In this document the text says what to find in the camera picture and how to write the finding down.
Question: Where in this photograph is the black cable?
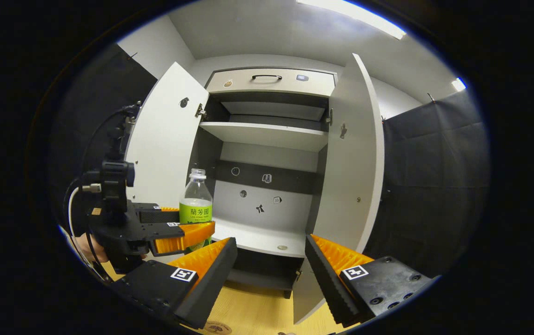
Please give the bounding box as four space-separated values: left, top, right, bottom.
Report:
80 106 131 187

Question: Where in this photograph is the white cable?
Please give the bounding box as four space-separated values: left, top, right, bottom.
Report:
66 185 93 267

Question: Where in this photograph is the long ceiling light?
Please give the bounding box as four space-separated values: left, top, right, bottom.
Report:
296 0 407 40

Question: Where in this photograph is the beige cabinet drawer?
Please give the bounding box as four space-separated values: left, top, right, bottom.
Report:
206 68 338 99

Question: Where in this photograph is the white cabinet shelf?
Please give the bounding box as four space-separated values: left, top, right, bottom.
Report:
199 121 329 153

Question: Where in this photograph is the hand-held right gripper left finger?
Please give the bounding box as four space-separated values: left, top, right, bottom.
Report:
111 237 239 330

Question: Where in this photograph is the green label clear bottle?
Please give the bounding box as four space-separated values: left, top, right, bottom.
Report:
179 168 214 252

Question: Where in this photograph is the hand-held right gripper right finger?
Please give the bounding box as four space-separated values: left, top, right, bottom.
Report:
304 234 435 328

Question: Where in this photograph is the white cabinet door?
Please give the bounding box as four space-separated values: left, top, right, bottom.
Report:
125 62 211 266
293 53 386 325

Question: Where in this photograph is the black backdrop cloth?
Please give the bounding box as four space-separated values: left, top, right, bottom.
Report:
365 91 491 278
48 44 159 242

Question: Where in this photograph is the white and grey cabinet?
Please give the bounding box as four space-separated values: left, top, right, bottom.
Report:
188 54 343 299

